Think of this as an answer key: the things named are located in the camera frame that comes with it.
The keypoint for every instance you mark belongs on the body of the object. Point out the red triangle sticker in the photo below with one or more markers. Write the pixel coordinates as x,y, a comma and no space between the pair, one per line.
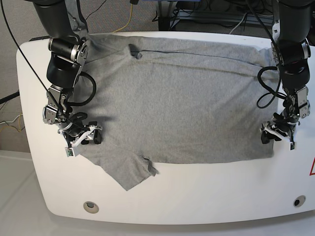
312,171

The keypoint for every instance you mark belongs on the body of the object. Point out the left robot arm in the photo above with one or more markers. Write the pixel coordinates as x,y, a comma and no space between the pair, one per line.
288,78

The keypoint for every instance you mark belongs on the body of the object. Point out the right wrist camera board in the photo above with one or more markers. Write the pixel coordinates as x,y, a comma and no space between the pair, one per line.
71,151

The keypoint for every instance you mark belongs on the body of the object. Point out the black bar behind table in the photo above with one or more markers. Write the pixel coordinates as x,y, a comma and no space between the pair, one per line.
39,38

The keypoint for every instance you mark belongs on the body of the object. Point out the black table leg stand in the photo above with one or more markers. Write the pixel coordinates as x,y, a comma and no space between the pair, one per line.
165,14

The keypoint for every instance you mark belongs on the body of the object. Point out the grey T-shirt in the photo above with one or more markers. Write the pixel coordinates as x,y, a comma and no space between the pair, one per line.
174,101

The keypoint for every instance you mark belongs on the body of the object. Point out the right table grommet hole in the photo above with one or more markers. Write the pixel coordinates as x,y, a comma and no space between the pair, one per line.
299,201

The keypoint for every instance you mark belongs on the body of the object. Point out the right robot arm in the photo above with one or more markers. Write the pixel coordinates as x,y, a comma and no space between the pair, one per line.
69,46

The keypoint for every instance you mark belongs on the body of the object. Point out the left table grommet hole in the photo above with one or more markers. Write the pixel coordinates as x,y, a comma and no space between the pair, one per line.
91,207

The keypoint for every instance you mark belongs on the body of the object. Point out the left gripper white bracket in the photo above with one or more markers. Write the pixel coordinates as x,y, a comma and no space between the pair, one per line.
278,129

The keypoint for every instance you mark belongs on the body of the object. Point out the table grommet hole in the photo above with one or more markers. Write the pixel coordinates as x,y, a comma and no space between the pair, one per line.
91,207
299,201

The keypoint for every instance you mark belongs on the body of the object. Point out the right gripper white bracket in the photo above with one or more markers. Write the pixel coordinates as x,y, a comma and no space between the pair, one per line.
75,136

